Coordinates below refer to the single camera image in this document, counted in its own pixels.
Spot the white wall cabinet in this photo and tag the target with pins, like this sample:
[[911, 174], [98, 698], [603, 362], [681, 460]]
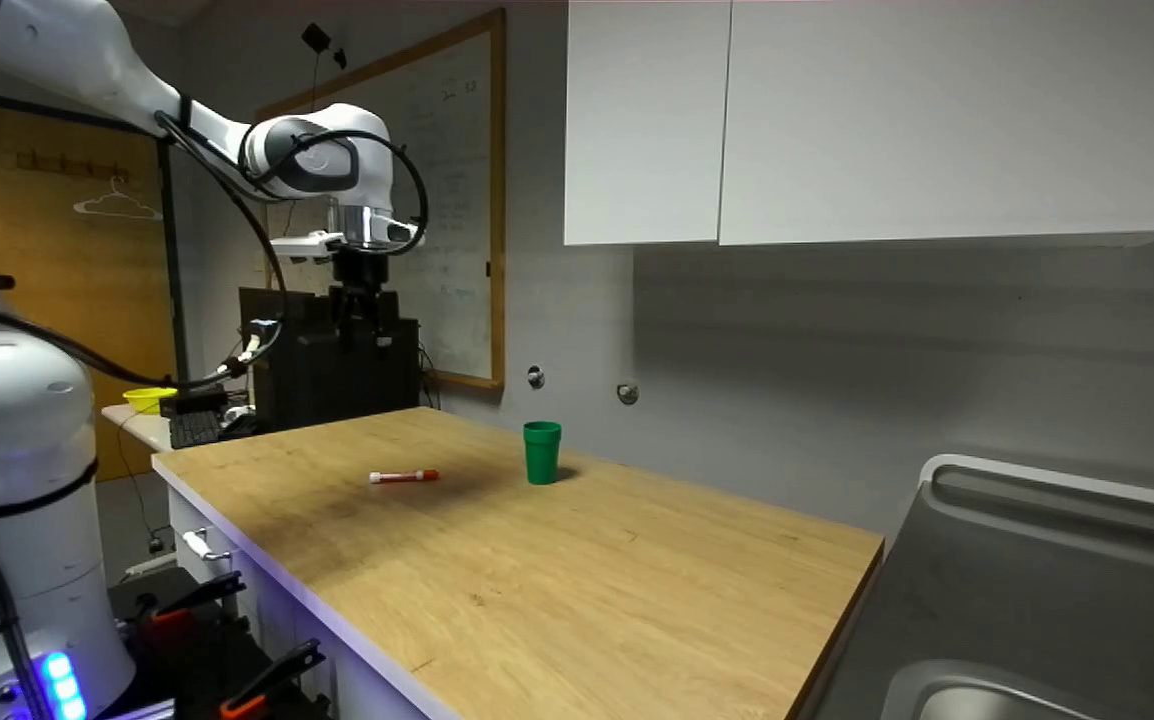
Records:
[[887, 120]]

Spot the green plastic cup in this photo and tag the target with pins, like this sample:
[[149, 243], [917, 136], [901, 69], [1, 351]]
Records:
[[542, 455]]

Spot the black keyboard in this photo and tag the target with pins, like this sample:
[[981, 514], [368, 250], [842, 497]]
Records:
[[194, 429]]

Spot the wide white cabinet door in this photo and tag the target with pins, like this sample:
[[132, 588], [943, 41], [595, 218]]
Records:
[[957, 120]]

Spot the white coat hanger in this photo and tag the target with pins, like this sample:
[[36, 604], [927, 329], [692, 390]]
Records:
[[117, 207]]

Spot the stainless steel sink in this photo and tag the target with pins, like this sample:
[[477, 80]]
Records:
[[1037, 590]]

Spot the yellow bowl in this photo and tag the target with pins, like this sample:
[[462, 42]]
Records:
[[147, 399]]

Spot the white desk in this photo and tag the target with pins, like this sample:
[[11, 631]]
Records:
[[142, 427]]

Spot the black pole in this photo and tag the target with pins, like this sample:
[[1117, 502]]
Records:
[[173, 270]]

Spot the black and orange clamp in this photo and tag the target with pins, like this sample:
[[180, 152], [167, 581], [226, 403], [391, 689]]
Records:
[[192, 598], [272, 680]]

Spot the camera on mount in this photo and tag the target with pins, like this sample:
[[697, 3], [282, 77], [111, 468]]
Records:
[[318, 40]]

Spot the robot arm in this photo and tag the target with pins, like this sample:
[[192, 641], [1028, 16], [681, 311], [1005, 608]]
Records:
[[17, 420]]

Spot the round metal wall cap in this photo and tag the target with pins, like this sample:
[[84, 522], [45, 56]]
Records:
[[627, 393], [535, 377]]

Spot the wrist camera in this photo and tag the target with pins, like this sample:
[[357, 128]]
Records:
[[305, 246]]

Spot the black monitor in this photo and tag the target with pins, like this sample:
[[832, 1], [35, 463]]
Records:
[[317, 385]]

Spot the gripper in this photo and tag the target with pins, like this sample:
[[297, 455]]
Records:
[[361, 268]]

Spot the red marker with white cap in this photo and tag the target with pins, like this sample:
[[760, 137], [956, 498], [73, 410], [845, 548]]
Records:
[[403, 477]]

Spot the wooden door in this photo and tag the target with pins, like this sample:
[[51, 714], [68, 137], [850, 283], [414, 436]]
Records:
[[47, 270]]

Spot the whiteboard with wooden frame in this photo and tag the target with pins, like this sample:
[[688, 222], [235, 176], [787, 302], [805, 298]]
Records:
[[457, 200]]

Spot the narrow white cabinet door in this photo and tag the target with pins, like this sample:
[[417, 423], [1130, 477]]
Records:
[[642, 120]]

